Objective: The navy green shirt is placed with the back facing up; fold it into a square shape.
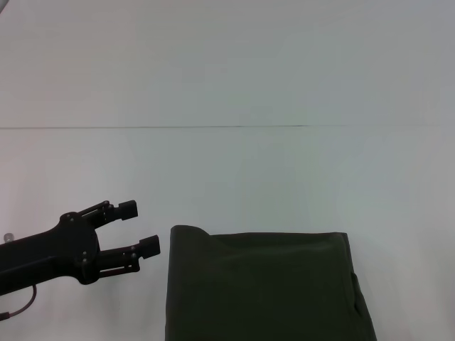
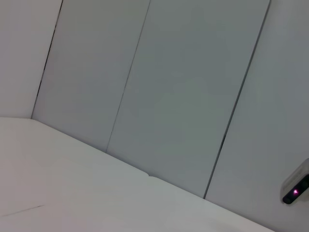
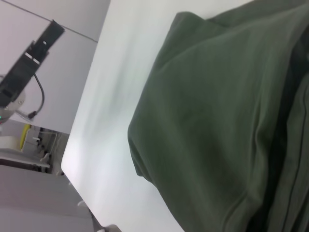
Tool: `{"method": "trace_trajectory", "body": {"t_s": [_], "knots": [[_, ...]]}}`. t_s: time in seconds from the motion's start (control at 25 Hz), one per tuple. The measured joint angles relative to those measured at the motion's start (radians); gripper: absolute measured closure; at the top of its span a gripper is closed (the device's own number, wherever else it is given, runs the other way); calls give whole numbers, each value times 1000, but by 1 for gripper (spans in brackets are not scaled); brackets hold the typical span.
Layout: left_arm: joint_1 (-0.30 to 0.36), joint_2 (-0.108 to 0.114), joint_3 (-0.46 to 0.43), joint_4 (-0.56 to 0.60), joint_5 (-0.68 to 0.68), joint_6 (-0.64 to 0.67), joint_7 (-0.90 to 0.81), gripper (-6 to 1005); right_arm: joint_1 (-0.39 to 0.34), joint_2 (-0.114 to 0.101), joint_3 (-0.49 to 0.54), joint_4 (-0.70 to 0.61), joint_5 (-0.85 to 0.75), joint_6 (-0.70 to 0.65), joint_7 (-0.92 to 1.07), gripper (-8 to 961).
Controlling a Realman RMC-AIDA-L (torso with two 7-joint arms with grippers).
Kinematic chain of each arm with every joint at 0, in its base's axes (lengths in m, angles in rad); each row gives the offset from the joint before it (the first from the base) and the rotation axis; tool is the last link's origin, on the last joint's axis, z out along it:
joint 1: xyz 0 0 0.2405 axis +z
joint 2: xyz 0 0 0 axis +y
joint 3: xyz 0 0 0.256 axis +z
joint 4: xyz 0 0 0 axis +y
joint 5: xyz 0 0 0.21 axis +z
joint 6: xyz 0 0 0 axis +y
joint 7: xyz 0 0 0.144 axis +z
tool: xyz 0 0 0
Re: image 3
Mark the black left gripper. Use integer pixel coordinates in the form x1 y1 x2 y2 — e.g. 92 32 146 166
0 20 66 107

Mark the dark green shirt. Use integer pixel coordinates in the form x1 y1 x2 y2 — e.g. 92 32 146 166
127 0 309 232

